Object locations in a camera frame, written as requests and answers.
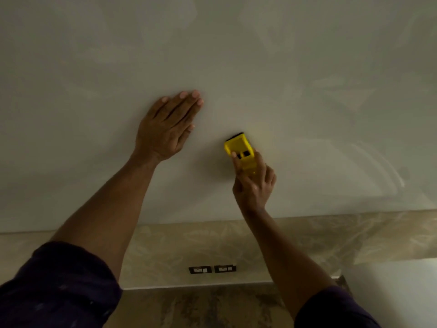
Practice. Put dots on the dark blue left sleeve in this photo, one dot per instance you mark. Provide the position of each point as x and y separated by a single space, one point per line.
58 286

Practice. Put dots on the person's left forearm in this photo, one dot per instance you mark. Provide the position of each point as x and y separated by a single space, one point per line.
105 211

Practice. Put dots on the person's left thumb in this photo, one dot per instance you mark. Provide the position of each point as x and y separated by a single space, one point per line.
186 135

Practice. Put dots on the person's left middle finger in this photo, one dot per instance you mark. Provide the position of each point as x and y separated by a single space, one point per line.
182 106

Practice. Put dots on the dark blue right sleeve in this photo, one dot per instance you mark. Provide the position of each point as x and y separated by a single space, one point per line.
334 309

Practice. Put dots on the person's right forearm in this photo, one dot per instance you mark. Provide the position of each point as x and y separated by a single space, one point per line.
283 259

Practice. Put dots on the black wall outlet plate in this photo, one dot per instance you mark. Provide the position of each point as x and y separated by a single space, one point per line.
200 270
225 269

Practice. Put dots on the person's right hand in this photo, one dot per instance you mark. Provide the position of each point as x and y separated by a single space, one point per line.
252 191

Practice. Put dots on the person's right thumb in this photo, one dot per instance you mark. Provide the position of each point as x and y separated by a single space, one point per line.
236 167

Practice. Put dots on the dark blue sleeve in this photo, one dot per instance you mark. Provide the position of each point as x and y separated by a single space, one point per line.
334 309
58 286

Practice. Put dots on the person's left little finger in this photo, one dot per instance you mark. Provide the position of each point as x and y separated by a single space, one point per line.
158 105

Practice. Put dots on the person's left hand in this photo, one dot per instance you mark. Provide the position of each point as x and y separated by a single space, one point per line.
160 133

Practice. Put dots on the yellow stud finder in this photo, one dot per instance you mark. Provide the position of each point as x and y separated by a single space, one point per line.
239 146

